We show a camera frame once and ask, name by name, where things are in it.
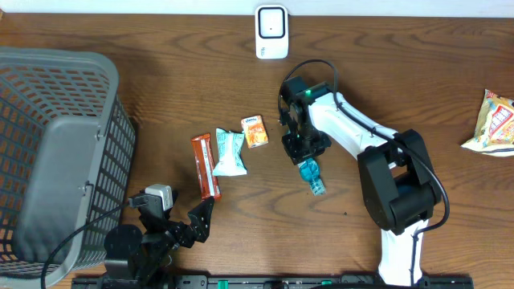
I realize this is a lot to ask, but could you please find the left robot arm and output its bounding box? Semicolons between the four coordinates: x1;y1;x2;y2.
102;191;215;288

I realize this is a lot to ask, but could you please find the orange tissue pack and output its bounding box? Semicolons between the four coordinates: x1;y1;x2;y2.
241;115;268;149

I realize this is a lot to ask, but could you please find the white barcode scanner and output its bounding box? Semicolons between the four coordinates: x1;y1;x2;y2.
255;5;289;59

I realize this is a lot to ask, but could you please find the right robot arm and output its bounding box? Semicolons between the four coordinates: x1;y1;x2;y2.
279;76;442;286

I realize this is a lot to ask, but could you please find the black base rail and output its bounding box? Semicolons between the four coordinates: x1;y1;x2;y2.
71;273;475;289

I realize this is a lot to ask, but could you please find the yellow snack bag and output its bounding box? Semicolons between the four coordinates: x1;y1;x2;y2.
461;89;513;157

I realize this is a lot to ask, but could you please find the teal mouthwash bottle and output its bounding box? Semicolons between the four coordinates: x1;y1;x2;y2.
297;158;326;196

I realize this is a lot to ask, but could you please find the orange-red snack bar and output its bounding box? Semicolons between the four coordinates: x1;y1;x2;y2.
190;133;222;201

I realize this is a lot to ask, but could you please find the light green wipes pack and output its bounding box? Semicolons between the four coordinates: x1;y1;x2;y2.
214;128;247;177

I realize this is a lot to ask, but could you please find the grey plastic mesh basket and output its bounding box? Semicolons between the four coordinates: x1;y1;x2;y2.
1;47;136;288

